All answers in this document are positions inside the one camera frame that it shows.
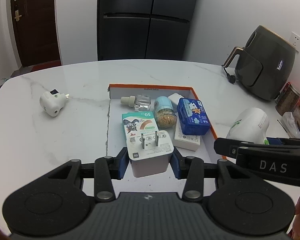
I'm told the glass jar with dark contents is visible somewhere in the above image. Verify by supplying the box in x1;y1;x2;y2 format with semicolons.
275;82;300;116

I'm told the clear liquid refill bottle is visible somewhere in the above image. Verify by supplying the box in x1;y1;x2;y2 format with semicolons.
121;94;151;112

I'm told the teal bandage box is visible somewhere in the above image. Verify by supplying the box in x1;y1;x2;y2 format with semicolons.
121;111;159;142

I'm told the white wall socket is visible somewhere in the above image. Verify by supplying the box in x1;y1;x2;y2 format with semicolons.
289;31;300;53

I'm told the clear plastic wrapper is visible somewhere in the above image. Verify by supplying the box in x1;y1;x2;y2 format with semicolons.
279;112;300;139

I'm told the gold door handle lock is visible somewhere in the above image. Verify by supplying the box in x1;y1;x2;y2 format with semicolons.
13;0;22;22

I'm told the blue lid toothpick jar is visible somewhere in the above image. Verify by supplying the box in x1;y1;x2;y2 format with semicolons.
154;96;177;128

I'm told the white mosquito plug with prongs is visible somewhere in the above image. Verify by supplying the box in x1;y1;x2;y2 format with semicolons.
39;89;69;117

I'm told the white power adapter box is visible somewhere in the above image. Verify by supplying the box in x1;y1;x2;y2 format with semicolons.
172;123;201;151

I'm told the white wall charger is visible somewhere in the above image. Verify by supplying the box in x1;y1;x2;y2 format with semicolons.
126;130;174;178

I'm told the white mosquito plug with black tab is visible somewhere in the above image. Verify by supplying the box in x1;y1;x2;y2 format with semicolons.
226;107;269;144

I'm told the red door mat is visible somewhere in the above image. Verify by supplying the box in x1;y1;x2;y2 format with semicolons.
31;60;62;72

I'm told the white cube usb charger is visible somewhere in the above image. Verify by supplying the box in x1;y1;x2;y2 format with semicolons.
168;93;183;112

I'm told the dark brown wooden door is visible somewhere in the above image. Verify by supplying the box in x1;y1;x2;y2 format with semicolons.
11;0;60;67

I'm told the dark four door refrigerator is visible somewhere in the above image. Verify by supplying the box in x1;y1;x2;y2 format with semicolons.
97;0;197;61

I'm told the black air fryer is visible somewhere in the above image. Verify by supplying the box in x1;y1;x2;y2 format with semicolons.
223;25;296;101

